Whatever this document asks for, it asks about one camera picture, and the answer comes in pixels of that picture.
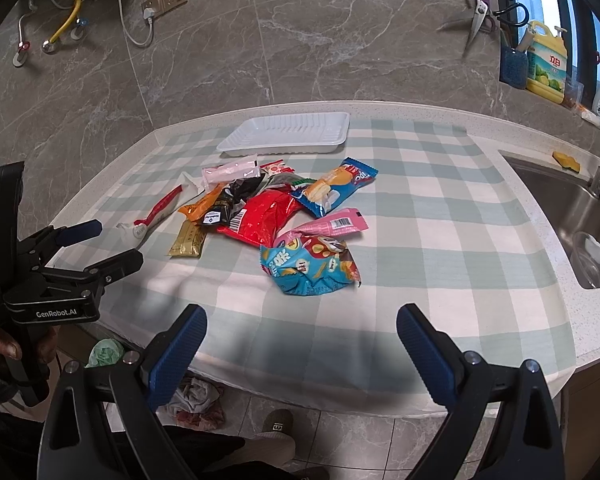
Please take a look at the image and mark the white red snack packet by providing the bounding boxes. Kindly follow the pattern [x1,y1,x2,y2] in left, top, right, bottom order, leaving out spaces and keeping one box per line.
[116,171,200,249]

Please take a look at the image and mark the gold snack packet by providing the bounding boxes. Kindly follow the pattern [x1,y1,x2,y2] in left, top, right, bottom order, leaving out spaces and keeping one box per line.
[168,220,207,258]

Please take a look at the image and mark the orange snack packet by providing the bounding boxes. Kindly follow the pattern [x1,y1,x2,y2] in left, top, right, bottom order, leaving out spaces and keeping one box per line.
[178,182,226,222]

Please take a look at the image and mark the black snack packet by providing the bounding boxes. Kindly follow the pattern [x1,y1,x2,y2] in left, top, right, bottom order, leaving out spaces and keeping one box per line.
[202,174,264,226]

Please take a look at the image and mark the red snack bag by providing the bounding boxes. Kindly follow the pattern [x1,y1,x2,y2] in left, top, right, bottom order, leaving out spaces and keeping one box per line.
[216,188,302,248]

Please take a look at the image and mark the pale pink snack packet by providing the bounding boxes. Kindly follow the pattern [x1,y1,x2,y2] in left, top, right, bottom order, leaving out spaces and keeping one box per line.
[201,155,261,191]

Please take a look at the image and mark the blue chips bag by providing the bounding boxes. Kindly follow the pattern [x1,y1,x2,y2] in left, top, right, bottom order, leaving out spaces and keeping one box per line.
[260,235,362,296]

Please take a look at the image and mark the green silver snack packet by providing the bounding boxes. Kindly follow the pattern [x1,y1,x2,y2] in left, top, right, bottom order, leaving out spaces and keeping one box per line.
[263,172,315,191]

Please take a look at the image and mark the blue cake snack packet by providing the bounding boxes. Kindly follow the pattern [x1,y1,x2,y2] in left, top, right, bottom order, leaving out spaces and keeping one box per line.
[290,157,378,218]

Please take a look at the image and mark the white plastic tray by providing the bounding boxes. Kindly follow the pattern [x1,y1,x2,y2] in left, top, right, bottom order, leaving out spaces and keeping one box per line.
[216,112,350,156]

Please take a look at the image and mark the red strawberry candy packet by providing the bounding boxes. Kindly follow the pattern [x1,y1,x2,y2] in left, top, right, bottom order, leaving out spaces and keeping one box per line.
[260,159,294,177]

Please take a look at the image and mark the person's left hand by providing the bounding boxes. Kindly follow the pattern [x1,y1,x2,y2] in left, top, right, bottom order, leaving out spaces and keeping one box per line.
[0,325,60,364]

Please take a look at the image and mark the crumpled cloth on floor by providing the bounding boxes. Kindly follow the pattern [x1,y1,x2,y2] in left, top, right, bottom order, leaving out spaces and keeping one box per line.
[166,376,225,431]

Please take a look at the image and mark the person's shoe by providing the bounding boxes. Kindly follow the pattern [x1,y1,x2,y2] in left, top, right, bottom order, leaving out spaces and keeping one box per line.
[227,408,296,468]

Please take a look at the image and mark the green white checkered tablecloth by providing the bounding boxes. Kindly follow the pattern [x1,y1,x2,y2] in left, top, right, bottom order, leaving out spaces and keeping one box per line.
[99,119,576,416]

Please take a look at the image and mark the stainless steel sink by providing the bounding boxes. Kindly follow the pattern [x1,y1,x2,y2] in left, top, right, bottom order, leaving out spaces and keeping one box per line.
[505,156,600,289]

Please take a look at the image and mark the yellow sponge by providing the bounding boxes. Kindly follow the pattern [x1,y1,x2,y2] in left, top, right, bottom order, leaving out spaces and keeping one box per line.
[552,151,581,174]

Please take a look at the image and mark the blue utensil holder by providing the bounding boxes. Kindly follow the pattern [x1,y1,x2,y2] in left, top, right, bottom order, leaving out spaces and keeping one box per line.
[500,44,528,89]

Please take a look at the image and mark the yellow detergent bottle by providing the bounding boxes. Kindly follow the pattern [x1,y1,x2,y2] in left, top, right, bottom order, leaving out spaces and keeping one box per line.
[526,21,567,104]

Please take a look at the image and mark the kitchen scissors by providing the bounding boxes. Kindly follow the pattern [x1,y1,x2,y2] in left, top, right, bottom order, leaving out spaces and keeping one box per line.
[465,0,530,51]

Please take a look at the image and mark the yellow gas hose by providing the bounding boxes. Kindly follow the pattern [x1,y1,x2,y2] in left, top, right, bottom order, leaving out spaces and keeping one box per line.
[40,0,84,54]

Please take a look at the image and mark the white power cable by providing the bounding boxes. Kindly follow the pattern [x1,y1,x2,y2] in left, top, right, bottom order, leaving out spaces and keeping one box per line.
[44,0,157,50]

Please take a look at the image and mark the wall power socket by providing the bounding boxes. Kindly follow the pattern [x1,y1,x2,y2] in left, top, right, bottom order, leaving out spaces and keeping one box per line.
[140,0,187,20]

